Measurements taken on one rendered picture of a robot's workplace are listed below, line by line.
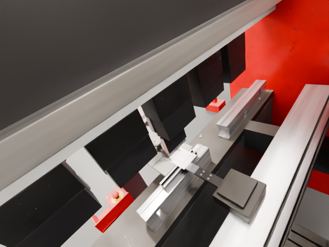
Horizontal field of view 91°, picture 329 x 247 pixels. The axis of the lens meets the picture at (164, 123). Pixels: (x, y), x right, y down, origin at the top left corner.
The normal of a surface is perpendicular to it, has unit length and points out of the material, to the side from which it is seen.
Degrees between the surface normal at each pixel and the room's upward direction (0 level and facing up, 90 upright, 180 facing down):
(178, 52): 90
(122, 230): 0
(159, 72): 90
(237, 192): 0
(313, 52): 90
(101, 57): 90
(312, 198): 0
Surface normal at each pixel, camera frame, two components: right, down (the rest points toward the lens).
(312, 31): -0.68, 0.58
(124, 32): 0.67, 0.23
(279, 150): -0.30, -0.78
